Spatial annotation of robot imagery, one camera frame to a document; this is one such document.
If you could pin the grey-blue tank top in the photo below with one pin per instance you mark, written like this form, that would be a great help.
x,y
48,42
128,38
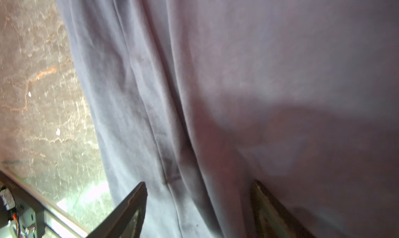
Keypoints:
x,y
200,98

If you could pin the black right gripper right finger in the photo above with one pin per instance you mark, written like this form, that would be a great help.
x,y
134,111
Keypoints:
x,y
272,219

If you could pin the aluminium front rail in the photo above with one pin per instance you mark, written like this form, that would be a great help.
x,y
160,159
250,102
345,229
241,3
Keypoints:
x,y
26,214

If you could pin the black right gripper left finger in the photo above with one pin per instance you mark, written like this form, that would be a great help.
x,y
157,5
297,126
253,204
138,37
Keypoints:
x,y
127,219

